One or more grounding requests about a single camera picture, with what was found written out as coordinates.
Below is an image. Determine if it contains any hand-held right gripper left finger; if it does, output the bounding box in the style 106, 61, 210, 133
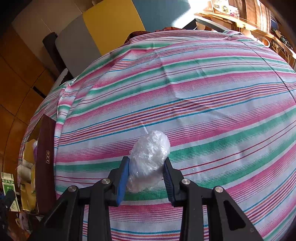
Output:
28, 156, 130, 241

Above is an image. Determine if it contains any wooden shelf rack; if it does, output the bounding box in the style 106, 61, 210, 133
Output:
194, 0, 296, 70

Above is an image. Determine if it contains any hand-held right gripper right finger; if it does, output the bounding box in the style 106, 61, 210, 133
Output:
163, 157, 264, 241

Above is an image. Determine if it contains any grey metal bar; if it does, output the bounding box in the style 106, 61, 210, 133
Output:
194, 16, 229, 32

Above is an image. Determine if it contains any yellow sponge block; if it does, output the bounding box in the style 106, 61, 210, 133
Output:
24, 140, 37, 163

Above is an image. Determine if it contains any cardboard box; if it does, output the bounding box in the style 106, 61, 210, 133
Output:
209, 0, 240, 14

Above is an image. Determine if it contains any gold metal tin box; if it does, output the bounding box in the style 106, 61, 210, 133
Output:
20, 115, 58, 215

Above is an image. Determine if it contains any white plastic bag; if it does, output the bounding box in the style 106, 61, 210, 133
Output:
17, 160, 34, 183

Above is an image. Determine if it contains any striped tablecloth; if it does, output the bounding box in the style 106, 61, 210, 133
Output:
18, 30, 296, 241

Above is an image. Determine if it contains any maroon cloth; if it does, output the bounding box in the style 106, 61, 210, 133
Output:
124, 26, 185, 44

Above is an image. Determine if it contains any wooden wardrobe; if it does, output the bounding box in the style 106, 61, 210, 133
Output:
0, 23, 58, 163

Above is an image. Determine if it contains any clear plastic wrap ball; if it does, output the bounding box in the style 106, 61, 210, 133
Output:
126, 130, 171, 193

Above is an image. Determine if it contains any grey yellow blue chair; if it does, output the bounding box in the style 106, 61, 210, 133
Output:
54, 0, 197, 80

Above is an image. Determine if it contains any white foam strip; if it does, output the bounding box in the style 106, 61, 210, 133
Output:
54, 68, 74, 87

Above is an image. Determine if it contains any green white carton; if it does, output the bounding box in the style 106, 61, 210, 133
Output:
1, 171, 21, 212

